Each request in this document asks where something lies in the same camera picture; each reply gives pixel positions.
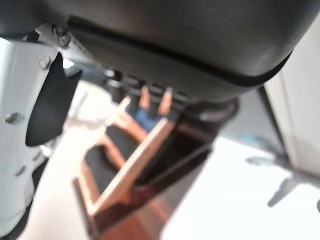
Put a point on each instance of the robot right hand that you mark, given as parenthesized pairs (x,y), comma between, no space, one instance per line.
(175,37)

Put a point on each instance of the black garment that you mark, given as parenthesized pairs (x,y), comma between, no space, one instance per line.
(120,142)

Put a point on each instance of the person in jeans, white shoes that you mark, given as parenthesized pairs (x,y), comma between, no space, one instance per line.
(146,121)

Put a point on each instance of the woven wicker basket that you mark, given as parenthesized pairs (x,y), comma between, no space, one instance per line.
(130,169)

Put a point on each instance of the grey cabinet with dark edge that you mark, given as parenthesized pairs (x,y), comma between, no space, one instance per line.
(300,100)

